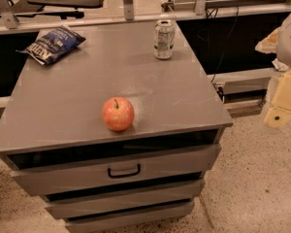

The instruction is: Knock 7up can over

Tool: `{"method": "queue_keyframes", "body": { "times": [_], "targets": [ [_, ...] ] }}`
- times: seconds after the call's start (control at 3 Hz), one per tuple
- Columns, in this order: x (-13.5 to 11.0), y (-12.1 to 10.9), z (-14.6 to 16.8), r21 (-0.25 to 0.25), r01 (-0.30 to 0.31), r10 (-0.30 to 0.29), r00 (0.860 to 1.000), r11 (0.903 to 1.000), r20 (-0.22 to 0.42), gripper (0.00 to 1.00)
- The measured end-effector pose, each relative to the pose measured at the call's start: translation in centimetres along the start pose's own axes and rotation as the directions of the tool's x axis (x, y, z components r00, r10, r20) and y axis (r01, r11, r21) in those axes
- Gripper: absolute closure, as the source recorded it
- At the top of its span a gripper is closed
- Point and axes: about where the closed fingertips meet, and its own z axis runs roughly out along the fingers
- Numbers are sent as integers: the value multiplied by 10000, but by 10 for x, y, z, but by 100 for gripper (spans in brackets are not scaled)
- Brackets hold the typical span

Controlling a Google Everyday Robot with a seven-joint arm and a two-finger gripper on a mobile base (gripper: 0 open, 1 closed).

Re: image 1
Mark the silver green 7up can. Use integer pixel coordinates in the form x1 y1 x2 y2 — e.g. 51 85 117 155
153 19 176 60

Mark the middle grey drawer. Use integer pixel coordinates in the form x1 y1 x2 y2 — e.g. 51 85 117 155
46 179 205 218

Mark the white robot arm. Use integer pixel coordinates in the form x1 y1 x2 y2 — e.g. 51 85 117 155
255 14 291 128

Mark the metal frame rail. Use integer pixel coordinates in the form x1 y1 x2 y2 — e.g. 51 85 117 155
0 0 291 34

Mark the blue chip bag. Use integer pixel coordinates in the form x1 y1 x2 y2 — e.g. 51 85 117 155
19 25 85 65

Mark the bottom grey drawer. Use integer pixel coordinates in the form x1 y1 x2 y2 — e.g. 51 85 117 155
65 200 194 233

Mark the top drawer with black handle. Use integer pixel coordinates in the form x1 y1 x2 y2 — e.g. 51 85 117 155
12 144 221 196

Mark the black office chair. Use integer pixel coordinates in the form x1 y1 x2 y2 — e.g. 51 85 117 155
7 0 105 19

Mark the grey drawer cabinet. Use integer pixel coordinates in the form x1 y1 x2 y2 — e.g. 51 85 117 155
0 22 232 223

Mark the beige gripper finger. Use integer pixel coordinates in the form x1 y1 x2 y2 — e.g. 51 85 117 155
255 27 279 53
264 71 291 128

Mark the black hanging cable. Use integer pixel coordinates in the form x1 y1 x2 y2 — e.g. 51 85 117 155
210 6 241 83

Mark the red apple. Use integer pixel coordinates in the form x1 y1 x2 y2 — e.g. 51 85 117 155
102 97 135 132

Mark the grey drawer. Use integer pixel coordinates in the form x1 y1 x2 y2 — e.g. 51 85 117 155
46 179 205 218
65 200 194 233

